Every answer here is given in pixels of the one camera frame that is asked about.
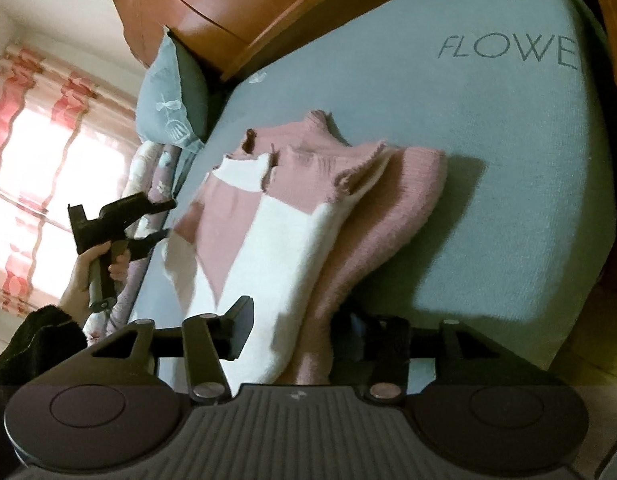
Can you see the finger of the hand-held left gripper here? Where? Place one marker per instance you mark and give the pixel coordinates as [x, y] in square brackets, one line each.
[148, 242]
[161, 206]

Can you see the blue pillow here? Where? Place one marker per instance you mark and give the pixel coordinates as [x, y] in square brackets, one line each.
[163, 95]

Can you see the pink and white sweater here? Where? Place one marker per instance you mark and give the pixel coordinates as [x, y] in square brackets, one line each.
[288, 240]

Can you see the folded floral quilt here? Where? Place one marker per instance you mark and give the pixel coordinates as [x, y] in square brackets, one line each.
[148, 175]

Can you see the person's left hand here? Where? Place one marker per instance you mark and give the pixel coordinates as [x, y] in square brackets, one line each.
[76, 280]

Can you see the wooden bed headboard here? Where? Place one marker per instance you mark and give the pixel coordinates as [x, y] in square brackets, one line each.
[228, 5]

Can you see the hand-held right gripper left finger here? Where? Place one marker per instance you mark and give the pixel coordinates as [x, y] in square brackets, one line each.
[242, 322]

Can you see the pink striped curtain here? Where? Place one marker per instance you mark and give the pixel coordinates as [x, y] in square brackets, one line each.
[33, 160]

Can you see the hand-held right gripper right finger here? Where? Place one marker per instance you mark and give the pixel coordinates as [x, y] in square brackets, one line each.
[388, 345]

